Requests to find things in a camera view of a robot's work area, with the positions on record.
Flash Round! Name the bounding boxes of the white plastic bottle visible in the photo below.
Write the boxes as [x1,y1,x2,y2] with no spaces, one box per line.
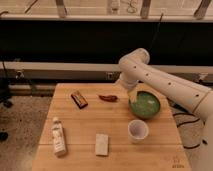
[52,117,67,157]

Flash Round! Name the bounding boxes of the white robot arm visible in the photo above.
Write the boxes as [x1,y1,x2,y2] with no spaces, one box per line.
[118,48,213,171]

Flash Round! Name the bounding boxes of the black hanging cable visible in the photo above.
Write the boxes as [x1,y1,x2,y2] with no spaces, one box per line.
[148,12,165,51]

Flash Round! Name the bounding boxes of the brown chocolate bar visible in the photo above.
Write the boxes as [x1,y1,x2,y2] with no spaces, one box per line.
[71,91,88,109]

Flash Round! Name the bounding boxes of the black floor cables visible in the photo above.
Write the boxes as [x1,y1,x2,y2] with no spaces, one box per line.
[173,111,208,150]

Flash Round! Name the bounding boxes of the beige robot end tool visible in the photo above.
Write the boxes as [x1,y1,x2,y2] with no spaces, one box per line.
[128,88,138,103]

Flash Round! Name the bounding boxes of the red chili pepper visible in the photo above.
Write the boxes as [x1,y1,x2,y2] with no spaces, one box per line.
[99,95,118,102]

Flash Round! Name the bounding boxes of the beige sponge block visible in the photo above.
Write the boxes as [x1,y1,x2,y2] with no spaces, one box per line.
[95,134,109,156]

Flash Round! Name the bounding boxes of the green bowl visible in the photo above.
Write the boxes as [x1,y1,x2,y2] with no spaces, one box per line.
[129,91,161,119]

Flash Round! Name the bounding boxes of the white paper cup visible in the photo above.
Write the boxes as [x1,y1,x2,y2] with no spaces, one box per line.
[127,120,149,144]

